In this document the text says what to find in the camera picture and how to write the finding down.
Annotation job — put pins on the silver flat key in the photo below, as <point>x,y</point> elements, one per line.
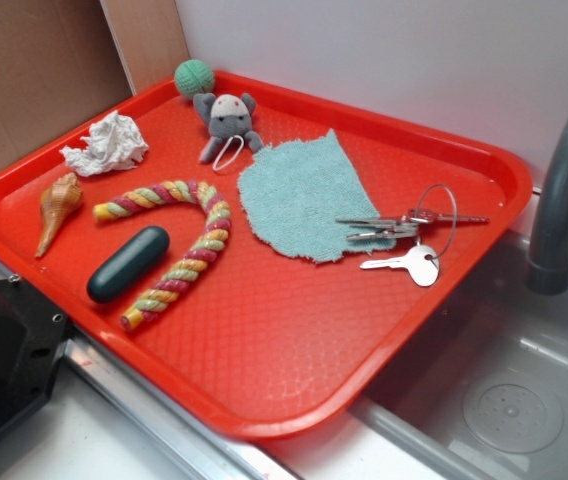
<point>420,262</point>

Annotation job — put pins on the light blue cloth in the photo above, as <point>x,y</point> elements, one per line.
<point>297,194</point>

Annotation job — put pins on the brown cardboard panel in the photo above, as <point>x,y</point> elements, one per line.
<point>64,62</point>

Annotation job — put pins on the crumpled white paper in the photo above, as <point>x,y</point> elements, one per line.
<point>114,143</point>

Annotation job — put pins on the grey sink faucet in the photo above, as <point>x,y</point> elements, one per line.
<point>559,200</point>

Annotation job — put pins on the grey plush toy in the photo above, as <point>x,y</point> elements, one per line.
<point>229,121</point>

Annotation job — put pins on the red plastic tray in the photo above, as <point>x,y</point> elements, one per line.
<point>262,346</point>

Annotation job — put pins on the dark green oval case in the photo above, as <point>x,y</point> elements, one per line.
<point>124,267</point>

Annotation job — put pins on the multicolour twisted rope toy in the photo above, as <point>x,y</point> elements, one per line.
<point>204,251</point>

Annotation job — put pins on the orange sea shell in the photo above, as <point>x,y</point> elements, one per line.
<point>57,203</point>

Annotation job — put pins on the silver key bunch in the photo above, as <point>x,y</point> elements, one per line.
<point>408,225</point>

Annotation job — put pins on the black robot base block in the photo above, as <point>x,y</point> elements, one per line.
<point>33,330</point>

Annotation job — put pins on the grey sink basin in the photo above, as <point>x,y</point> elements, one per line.
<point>480,391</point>

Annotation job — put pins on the green rubber ball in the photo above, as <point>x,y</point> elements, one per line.
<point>194,77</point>

